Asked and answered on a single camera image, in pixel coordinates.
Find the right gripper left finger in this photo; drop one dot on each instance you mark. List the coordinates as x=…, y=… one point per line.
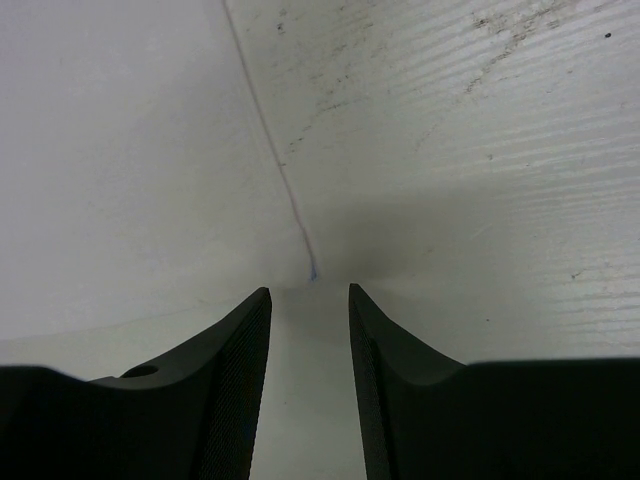
x=190, y=413

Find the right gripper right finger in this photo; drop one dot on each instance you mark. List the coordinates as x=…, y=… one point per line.
x=424, y=415

